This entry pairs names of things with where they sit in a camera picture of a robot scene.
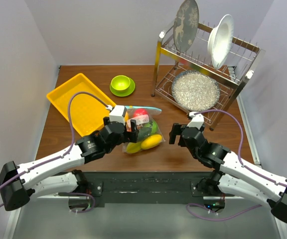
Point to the dark green fake avocado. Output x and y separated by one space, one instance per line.
144 133

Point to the white deep plate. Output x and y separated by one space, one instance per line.
220 41

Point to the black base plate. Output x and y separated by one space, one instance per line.
145 187

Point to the yellow fake mango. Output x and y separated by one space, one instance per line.
151 141

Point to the green saucer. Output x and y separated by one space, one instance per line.
129 91

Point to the light green fake fruit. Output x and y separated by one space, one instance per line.
153 126

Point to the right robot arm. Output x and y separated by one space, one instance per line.
231 174

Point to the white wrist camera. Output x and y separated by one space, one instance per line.
196 120
117 113

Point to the red fake apple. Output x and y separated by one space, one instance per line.
140 112

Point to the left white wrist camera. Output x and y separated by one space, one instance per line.
117 113

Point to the metal dish rack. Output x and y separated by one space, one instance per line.
242 61

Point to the clear zip top bag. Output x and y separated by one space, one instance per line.
142 121

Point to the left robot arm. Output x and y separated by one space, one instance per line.
21 183

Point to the yellow plastic tray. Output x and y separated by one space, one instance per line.
87 113

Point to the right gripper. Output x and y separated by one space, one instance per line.
176 131

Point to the green bowl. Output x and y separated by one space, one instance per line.
120 83

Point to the speckled flat plate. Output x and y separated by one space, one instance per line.
195 91

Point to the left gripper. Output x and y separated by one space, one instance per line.
130 136

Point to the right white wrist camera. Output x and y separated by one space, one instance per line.
196 120

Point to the grey reindeer plate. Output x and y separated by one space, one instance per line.
186 25

